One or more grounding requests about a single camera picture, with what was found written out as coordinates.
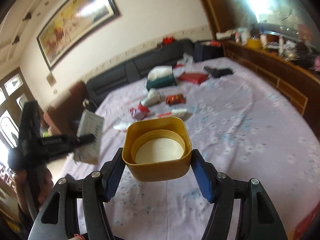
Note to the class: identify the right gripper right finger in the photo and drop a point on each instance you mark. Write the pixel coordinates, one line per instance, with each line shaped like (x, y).
(258, 218)

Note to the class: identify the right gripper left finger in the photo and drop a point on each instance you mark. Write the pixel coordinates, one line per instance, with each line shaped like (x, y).
(58, 217)

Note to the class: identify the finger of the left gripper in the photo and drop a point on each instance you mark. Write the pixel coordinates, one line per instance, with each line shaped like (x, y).
(83, 140)

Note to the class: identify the white medicine box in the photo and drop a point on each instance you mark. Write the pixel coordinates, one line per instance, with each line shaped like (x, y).
(89, 123)

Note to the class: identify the red purple wrapper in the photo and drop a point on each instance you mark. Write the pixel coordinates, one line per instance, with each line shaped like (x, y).
(139, 113)

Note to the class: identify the dark red snack packet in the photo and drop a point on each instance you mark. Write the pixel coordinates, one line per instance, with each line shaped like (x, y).
(175, 99)

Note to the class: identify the left hand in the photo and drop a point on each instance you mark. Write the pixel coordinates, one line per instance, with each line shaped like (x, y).
(33, 186)

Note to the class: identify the white crumpled paper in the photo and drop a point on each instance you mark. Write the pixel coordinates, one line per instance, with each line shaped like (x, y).
(122, 126)

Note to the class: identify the red plastic basket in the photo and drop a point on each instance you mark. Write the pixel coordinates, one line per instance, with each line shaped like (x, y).
(308, 228)

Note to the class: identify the white crumpled paper cup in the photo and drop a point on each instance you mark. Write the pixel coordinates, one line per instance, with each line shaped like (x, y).
(154, 97)

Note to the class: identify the black leather sofa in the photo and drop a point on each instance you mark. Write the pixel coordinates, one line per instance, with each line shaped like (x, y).
(136, 69)

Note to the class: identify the lilac floral bedsheet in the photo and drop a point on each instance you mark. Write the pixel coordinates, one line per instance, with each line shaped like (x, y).
(246, 129)

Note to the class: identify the green tissue box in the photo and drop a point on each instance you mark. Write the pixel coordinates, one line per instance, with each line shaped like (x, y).
(160, 77)

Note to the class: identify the red flat package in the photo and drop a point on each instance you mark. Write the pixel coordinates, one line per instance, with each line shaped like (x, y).
(196, 78)

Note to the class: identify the red knot ornament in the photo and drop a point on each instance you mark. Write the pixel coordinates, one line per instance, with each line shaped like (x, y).
(168, 40)

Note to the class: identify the white plastic bag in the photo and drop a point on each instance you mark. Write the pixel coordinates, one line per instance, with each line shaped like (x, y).
(186, 60)

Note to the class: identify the framed horse painting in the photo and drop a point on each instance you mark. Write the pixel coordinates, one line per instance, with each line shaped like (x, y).
(70, 24)

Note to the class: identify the dark shopping bag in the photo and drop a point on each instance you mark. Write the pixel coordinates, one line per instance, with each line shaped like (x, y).
(206, 50)

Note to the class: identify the black toy pistol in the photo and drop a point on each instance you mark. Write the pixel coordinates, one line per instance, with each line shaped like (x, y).
(218, 73)

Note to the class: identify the wooden cabinet counter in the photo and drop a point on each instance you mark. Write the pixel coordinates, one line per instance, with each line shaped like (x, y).
(298, 85)

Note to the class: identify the yellow tape roll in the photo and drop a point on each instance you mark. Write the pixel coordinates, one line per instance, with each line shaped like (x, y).
(254, 43)

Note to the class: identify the white charger with cable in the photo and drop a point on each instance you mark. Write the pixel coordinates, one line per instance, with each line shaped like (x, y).
(90, 105)

